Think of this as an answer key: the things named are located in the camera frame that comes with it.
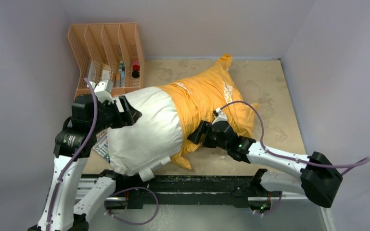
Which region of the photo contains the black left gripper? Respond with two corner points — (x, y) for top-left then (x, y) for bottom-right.
(91, 95), (141, 133)

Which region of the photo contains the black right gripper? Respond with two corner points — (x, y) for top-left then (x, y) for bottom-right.
(188, 120), (230, 151)

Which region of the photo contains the white pillow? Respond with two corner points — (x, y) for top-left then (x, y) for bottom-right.
(107, 87), (183, 181)

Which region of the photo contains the orange Mickey Mouse pillowcase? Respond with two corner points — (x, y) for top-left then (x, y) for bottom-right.
(159, 53), (255, 169)

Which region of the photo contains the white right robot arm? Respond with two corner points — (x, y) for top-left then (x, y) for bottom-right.
(187, 121), (343, 208)

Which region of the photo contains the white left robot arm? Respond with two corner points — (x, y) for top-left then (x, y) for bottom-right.
(29, 94), (142, 231)

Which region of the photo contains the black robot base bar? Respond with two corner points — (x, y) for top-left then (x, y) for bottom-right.
(99, 168), (282, 210)

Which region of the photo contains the teal and orange tube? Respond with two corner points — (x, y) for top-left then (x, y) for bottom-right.
(115, 60), (125, 88)

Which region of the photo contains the colourful marker pen pack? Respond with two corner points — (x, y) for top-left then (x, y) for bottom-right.
(93, 131), (110, 163)

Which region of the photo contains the red and black bottle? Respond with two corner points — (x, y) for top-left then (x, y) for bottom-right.
(131, 60), (140, 78)

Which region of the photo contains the beige paper card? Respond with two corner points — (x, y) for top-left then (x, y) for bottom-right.
(100, 64), (112, 81)

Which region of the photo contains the white paper booklet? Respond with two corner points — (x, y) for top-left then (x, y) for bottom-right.
(87, 60), (96, 88)

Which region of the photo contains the pink plastic file organizer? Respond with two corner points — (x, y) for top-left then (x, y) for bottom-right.
(67, 23), (145, 97)

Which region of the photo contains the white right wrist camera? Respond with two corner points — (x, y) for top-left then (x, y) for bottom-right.
(212, 107), (228, 124)

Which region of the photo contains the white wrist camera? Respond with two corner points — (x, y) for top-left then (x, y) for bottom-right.
(212, 107), (228, 124)
(89, 79), (113, 103)

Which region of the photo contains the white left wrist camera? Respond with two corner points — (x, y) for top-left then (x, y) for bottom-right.
(89, 79), (113, 103)

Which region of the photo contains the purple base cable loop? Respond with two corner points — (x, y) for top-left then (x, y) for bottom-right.
(103, 187), (159, 226)

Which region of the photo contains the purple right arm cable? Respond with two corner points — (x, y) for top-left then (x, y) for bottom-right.
(216, 100), (370, 177)

